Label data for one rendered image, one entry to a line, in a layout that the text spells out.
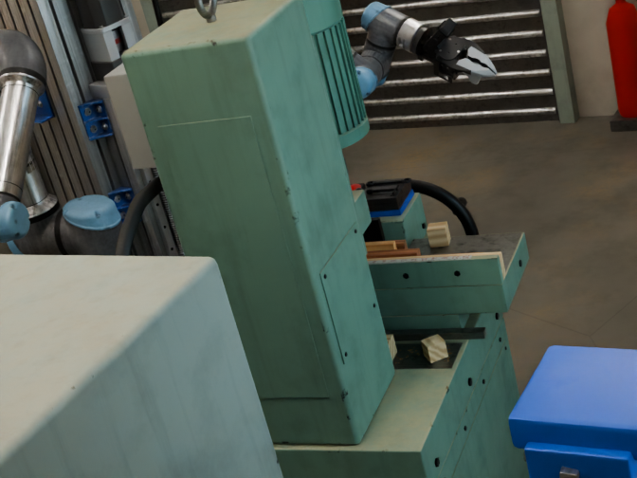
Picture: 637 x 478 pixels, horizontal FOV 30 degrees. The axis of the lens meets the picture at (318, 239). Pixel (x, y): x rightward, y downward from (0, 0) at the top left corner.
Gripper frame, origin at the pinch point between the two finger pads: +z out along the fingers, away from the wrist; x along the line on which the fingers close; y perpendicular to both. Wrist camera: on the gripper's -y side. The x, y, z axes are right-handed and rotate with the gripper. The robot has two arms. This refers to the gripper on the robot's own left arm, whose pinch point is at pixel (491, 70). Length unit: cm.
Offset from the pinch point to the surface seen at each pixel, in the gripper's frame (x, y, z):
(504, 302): 59, -23, 41
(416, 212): 45.6, -9.9, 11.5
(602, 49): -160, 189, -45
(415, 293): 65, -21, 26
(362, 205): 58, -28, 9
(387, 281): 67, -22, 20
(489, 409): 71, -2, 46
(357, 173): -68, 223, -111
